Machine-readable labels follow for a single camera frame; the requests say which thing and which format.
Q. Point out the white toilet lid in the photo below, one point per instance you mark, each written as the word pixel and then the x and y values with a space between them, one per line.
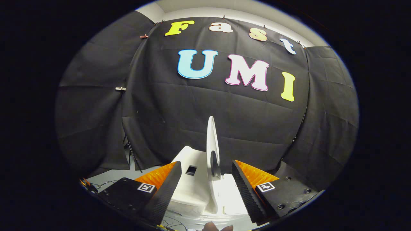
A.
pixel 212 138

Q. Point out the white toilet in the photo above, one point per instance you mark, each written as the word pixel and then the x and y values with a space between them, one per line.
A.
pixel 196 189

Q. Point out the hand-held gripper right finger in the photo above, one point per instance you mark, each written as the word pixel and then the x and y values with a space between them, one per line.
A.
pixel 245 192

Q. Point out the small metal clip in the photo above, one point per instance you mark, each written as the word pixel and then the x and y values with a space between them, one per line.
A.
pixel 120 88

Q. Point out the small red clip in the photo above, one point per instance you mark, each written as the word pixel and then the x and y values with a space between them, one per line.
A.
pixel 143 36

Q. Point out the black backdrop cloth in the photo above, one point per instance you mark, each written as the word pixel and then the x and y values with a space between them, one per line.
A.
pixel 192 112

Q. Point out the black tripod stand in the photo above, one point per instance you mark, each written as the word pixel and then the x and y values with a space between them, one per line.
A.
pixel 131 150

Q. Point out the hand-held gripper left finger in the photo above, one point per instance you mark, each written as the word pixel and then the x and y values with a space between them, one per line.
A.
pixel 167 192

